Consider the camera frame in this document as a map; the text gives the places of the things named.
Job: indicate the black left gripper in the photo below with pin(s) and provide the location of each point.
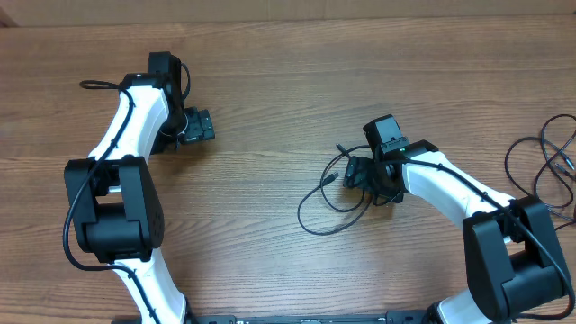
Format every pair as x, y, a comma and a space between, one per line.
200, 124

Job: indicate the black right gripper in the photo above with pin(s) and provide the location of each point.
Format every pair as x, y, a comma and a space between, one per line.
358, 173

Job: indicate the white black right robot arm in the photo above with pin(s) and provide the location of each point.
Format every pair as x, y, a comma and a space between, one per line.
514, 262

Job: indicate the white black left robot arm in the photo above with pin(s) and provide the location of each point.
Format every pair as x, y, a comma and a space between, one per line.
115, 221

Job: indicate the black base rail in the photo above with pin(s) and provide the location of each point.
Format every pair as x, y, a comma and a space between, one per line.
390, 317

